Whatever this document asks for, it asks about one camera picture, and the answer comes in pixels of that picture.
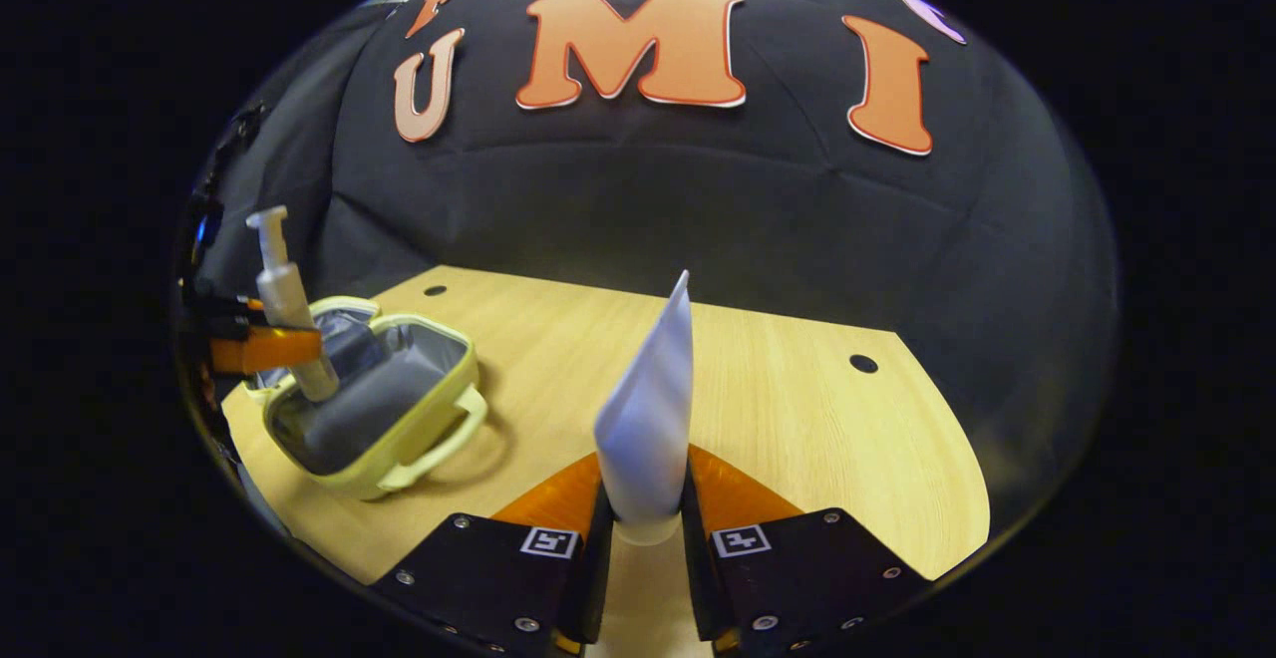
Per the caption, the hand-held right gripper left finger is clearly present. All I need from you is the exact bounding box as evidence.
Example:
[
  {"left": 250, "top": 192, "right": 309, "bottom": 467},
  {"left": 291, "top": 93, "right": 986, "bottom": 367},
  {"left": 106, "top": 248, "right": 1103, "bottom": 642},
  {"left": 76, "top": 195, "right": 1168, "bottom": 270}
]
[{"left": 369, "top": 452, "right": 614, "bottom": 657}]

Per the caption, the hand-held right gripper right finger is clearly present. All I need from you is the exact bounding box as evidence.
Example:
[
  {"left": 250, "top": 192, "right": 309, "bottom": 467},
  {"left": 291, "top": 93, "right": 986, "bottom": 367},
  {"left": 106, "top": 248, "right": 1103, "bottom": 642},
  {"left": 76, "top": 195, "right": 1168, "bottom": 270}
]
[{"left": 681, "top": 444, "right": 933, "bottom": 658}]

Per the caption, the white pump bottle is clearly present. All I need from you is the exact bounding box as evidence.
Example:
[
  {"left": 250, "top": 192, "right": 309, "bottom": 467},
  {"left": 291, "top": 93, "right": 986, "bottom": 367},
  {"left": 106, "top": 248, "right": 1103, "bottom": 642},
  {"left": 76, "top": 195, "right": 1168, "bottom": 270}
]
[{"left": 245, "top": 204, "right": 341, "bottom": 404}]

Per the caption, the pale yellow suitcase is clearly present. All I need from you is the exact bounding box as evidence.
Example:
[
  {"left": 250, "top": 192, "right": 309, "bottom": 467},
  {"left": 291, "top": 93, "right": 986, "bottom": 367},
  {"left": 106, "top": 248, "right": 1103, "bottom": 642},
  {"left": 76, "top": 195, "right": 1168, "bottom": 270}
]
[{"left": 242, "top": 295, "right": 489, "bottom": 502}]

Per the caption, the white squeeze tube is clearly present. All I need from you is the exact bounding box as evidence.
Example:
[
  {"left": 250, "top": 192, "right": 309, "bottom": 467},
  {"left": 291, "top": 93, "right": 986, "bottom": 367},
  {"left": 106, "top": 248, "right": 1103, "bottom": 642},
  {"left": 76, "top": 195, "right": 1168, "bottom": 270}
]
[{"left": 594, "top": 269, "right": 695, "bottom": 547}]

